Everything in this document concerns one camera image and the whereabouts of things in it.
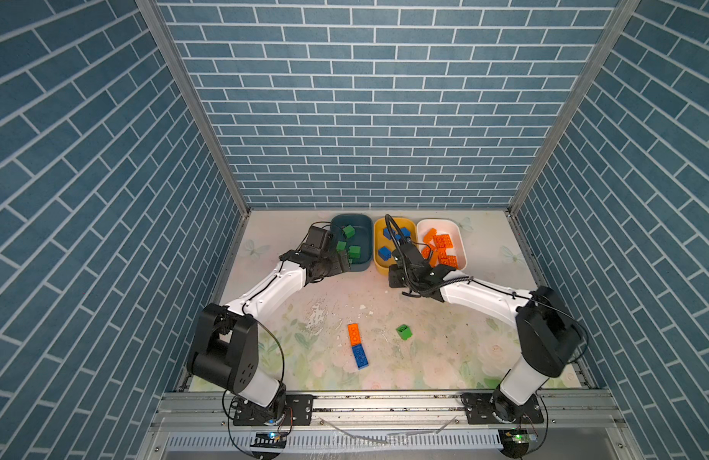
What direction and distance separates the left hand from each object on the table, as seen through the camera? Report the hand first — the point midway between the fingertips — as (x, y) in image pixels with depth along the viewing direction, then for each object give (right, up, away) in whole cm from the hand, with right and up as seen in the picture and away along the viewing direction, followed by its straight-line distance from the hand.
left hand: (337, 264), depth 90 cm
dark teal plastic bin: (+8, +8, +22) cm, 24 cm away
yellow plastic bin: (+14, -1, +6) cm, 15 cm away
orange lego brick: (+33, +9, +19) cm, 40 cm away
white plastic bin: (+41, +13, +22) cm, 49 cm away
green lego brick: (+2, +11, +22) cm, 25 cm away
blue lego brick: (+25, +10, +22) cm, 34 cm away
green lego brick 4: (+21, -20, -3) cm, 29 cm away
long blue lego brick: (+7, -26, -7) cm, 28 cm away
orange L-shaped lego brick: (+5, -21, -3) cm, 22 cm away
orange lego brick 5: (+39, 0, +15) cm, 42 cm away
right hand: (+16, -1, +1) cm, 17 cm away
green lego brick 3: (+5, +3, +13) cm, 15 cm away
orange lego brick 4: (+37, +2, +15) cm, 40 cm away
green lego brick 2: (-1, +5, +16) cm, 17 cm away
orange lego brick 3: (+32, +3, +17) cm, 36 cm away
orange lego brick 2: (+39, +7, +20) cm, 44 cm away
